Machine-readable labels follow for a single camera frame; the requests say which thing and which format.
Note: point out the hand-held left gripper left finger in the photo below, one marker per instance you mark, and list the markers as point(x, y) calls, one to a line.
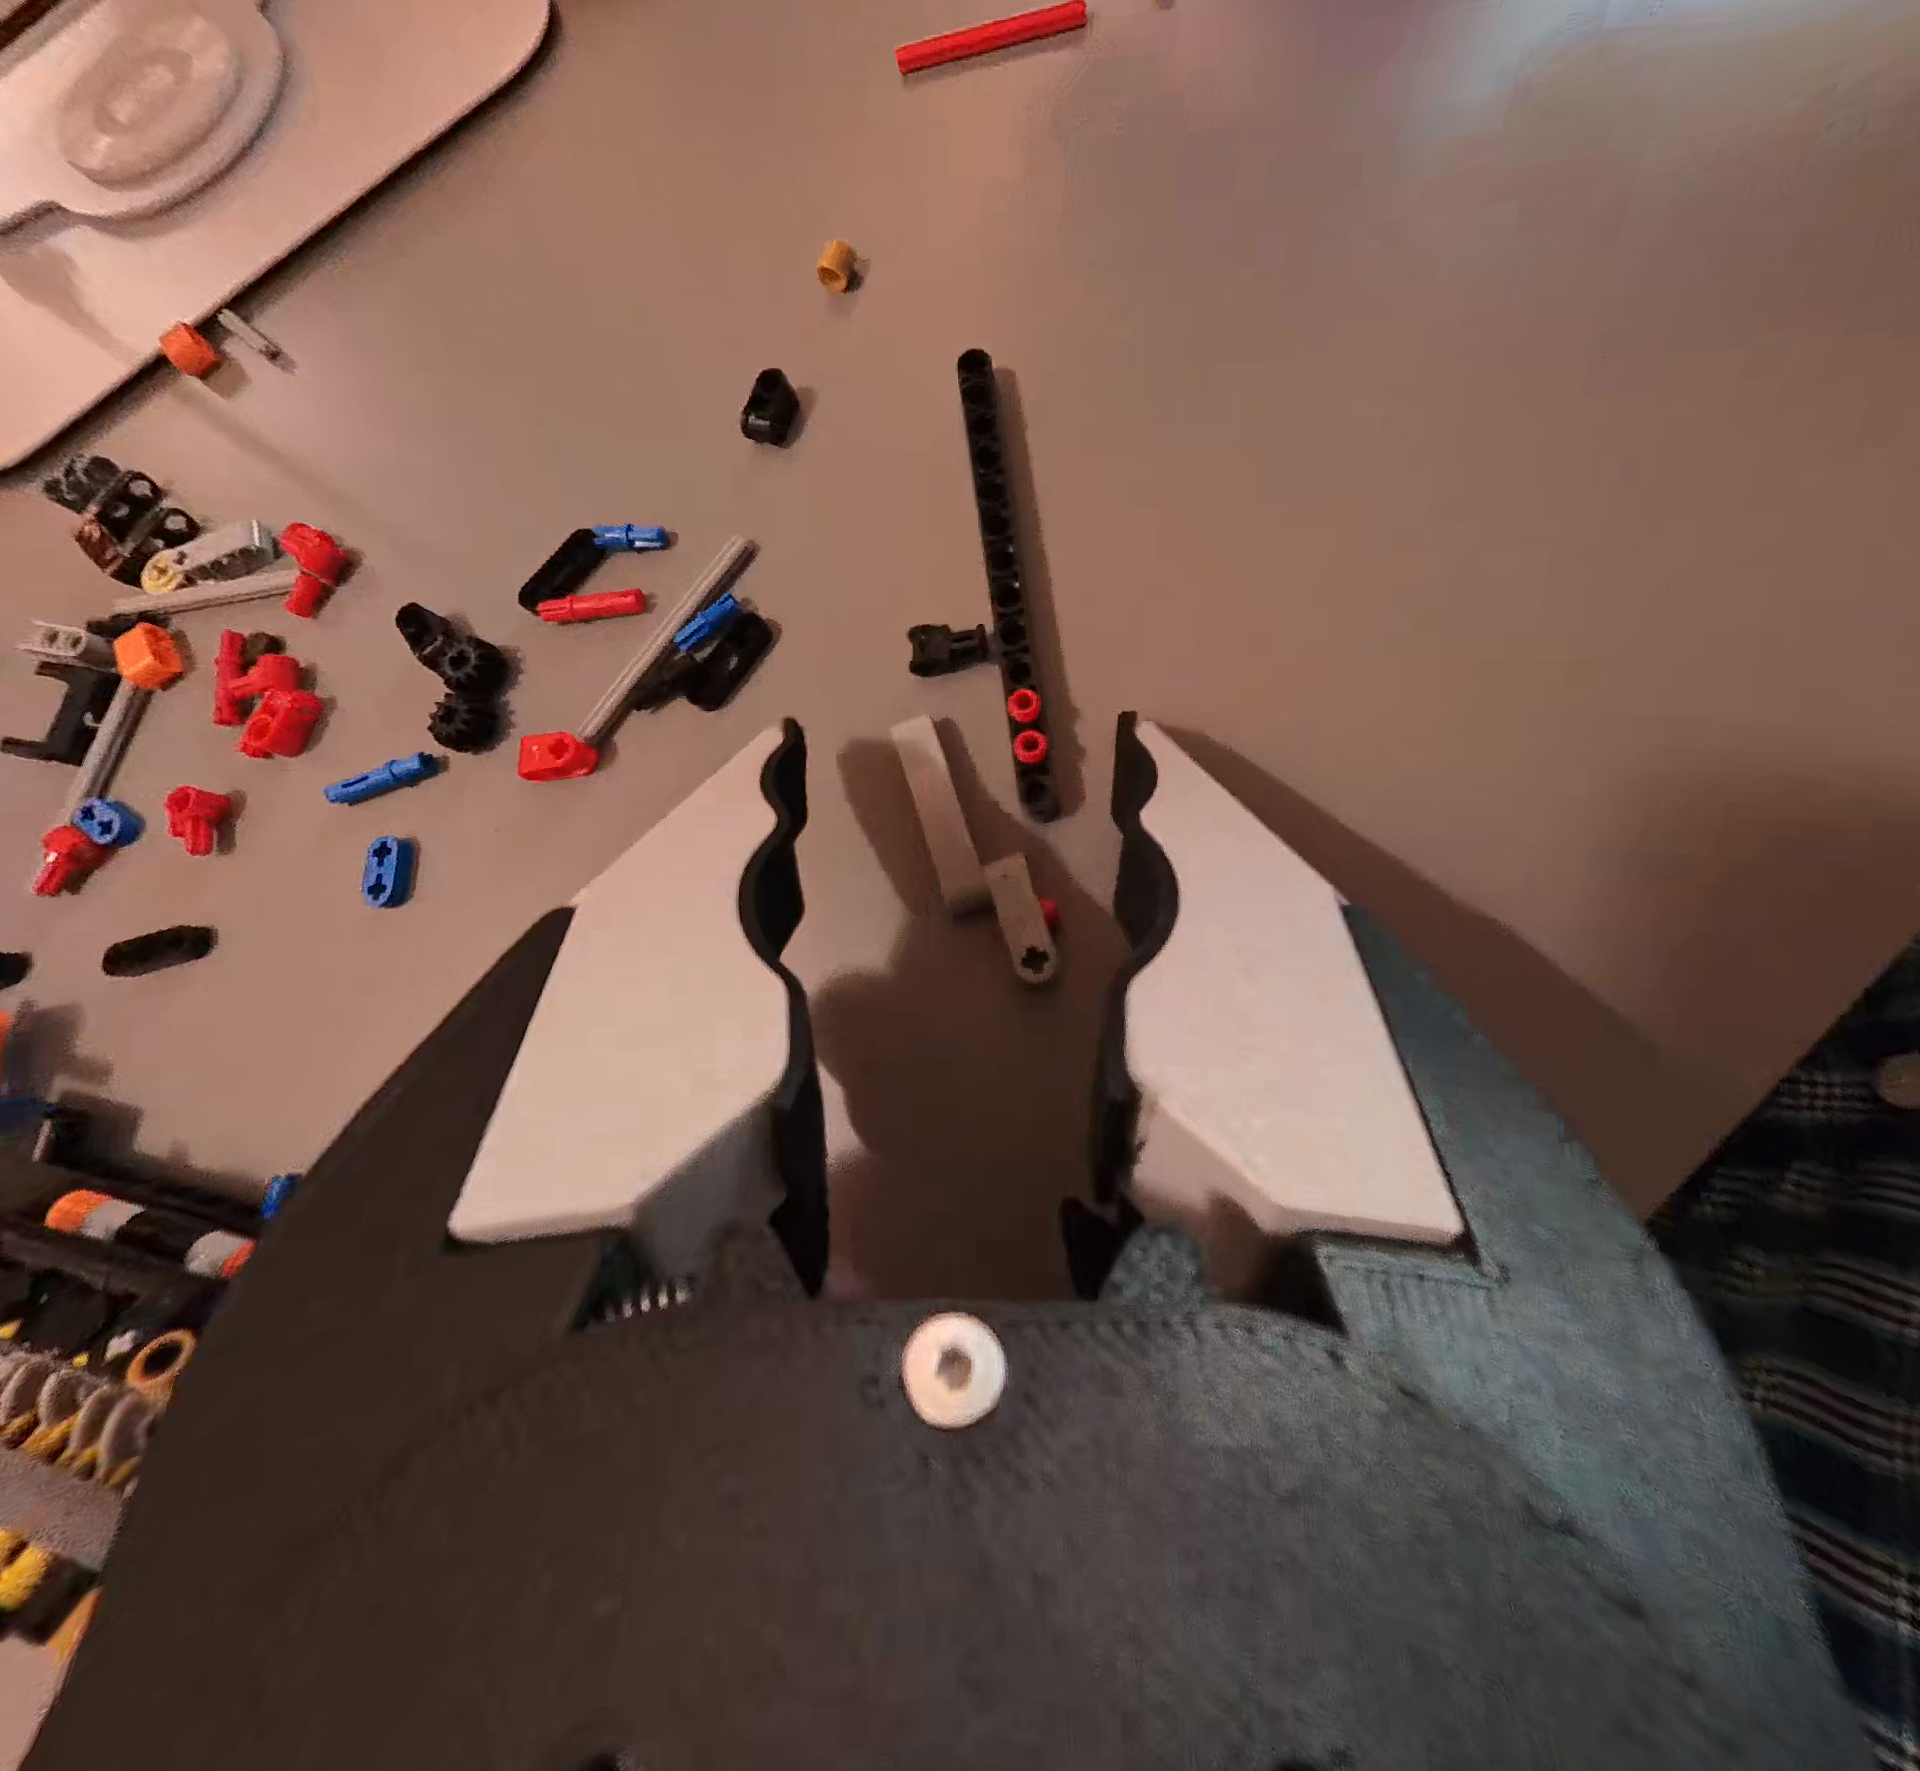
point(645, 1022)

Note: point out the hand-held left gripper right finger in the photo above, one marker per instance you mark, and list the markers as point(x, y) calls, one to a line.
point(1261, 1022)

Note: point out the grey lego beam piece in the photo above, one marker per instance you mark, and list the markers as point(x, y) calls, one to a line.
point(943, 812)

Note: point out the long black lego beam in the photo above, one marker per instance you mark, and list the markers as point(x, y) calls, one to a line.
point(1003, 555)

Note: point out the tan lego bush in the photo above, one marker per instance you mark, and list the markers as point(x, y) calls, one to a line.
point(837, 266)

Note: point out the pile of loose lego pieces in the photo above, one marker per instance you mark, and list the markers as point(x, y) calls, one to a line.
point(276, 723)

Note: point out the small black lego connector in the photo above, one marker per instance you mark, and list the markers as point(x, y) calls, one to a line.
point(945, 648)

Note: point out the partly built lego model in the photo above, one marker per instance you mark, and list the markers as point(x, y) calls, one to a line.
point(121, 1216)

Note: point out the black lego axle connector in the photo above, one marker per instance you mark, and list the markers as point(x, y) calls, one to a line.
point(770, 410)

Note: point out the orange lego piece with pin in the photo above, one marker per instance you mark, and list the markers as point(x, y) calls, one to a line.
point(190, 348)

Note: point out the red lego axle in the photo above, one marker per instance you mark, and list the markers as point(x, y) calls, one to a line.
point(990, 35)

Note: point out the plaid clothing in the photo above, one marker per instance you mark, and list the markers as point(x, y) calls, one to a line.
point(1832, 1277)

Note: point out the grey desk stand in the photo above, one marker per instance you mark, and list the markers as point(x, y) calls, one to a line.
point(347, 63)

